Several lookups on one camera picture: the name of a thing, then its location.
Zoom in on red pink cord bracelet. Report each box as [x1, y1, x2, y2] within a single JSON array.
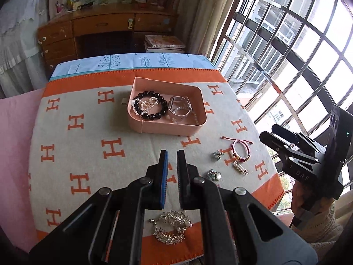
[[220, 135, 254, 163]]

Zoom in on pearl hair clip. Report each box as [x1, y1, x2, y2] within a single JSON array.
[[232, 161, 248, 175]]

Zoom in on silver leaf brooch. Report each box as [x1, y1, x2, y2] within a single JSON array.
[[149, 211, 193, 245]]

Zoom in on round pearl brooch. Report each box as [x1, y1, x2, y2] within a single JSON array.
[[207, 169, 222, 182]]

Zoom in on small teal flower clip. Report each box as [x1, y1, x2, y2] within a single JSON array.
[[213, 150, 224, 160]]

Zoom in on pearl strand bracelet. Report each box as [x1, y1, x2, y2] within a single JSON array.
[[130, 96, 159, 117]]

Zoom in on black bead bracelet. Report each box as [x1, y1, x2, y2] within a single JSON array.
[[133, 90, 168, 121]]

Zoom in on pink jewelry tray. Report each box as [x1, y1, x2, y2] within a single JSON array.
[[128, 77, 207, 136]]

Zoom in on cream knitted cloth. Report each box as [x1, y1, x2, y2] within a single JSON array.
[[290, 191, 352, 261]]

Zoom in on metal window grille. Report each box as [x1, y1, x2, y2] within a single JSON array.
[[209, 0, 353, 194]]

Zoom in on orange H-pattern blanket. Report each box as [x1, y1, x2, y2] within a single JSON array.
[[28, 68, 285, 265]]

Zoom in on pink bed sheet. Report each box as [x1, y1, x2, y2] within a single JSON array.
[[1, 89, 44, 252]]

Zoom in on beige curtain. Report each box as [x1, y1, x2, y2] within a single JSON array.
[[173, 0, 234, 57]]

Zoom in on stack of magazines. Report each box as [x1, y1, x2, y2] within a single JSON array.
[[144, 35, 186, 53]]

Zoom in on white lace cloth cover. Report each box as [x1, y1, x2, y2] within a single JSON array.
[[1, 0, 48, 98]]

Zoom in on wooden desk with drawers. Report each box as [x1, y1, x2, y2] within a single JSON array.
[[37, 4, 178, 75]]

